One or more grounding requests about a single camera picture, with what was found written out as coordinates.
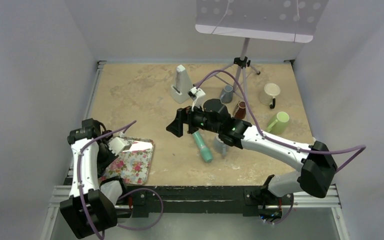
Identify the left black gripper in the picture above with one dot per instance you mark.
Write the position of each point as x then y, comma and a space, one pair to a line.
101, 166

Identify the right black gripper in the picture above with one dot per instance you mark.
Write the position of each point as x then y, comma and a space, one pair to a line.
184, 116

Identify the green mug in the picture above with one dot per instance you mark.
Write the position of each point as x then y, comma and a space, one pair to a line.
278, 123

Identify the light grey footed mug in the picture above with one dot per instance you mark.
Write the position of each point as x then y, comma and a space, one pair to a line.
220, 147

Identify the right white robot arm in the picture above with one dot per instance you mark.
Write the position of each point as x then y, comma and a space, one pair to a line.
313, 171

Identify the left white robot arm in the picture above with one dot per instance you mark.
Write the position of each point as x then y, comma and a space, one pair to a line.
90, 206

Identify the blue-grey mug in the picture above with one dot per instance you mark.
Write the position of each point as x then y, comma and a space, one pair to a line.
226, 95

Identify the brown striped mug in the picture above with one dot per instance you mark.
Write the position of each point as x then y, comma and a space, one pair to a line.
240, 111

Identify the floral tray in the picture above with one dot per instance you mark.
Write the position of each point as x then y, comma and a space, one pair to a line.
132, 165

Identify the white metronome-shaped object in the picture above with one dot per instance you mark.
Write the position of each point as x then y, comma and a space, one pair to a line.
182, 84

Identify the teal cylindrical bottle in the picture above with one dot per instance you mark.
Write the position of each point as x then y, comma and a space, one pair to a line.
205, 152

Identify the purple tripod stand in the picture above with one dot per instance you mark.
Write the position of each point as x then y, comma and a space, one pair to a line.
242, 62

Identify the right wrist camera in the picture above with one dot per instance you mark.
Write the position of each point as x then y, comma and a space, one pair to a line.
198, 97

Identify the aluminium frame rail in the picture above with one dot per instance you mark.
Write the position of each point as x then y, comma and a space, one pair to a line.
53, 216

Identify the cream mug black handle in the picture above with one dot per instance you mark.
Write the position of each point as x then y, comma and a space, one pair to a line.
269, 94

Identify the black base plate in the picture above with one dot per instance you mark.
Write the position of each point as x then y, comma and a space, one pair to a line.
248, 200

